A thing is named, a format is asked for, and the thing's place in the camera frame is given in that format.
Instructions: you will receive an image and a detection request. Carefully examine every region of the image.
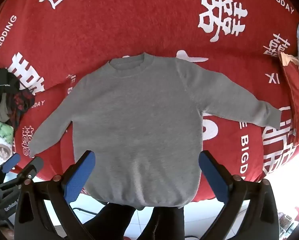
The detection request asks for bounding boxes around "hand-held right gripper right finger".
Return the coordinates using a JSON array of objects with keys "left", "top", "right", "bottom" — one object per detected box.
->
[{"left": 198, "top": 150, "right": 281, "bottom": 240}]

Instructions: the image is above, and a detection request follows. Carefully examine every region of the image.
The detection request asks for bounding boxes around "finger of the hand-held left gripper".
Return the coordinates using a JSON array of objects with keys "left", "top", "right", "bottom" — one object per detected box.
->
[
  {"left": 0, "top": 153, "right": 21, "bottom": 182},
  {"left": 0, "top": 156, "right": 44, "bottom": 190}
]

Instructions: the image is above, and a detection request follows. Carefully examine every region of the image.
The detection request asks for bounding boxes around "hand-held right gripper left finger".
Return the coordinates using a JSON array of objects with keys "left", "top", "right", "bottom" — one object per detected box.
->
[{"left": 14, "top": 150, "right": 100, "bottom": 240}]

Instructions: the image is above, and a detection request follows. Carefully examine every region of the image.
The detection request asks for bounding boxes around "grey sweater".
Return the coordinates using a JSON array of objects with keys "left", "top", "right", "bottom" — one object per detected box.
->
[{"left": 28, "top": 52, "right": 283, "bottom": 209}]

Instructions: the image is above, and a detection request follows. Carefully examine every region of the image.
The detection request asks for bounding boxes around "red black plaid garment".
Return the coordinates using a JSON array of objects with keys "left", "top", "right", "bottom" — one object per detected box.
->
[{"left": 7, "top": 90, "right": 35, "bottom": 130}]

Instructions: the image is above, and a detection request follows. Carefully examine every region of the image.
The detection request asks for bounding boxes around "person's right leg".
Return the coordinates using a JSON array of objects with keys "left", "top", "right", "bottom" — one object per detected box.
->
[{"left": 136, "top": 202, "right": 185, "bottom": 240}]

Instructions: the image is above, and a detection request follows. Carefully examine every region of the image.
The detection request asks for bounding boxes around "red pillow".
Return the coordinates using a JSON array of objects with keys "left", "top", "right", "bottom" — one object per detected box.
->
[{"left": 279, "top": 51, "right": 299, "bottom": 147}]

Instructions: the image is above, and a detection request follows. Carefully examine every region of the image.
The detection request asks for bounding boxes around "red printed blanket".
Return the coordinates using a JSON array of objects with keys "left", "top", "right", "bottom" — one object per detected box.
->
[{"left": 0, "top": 0, "right": 299, "bottom": 203}]

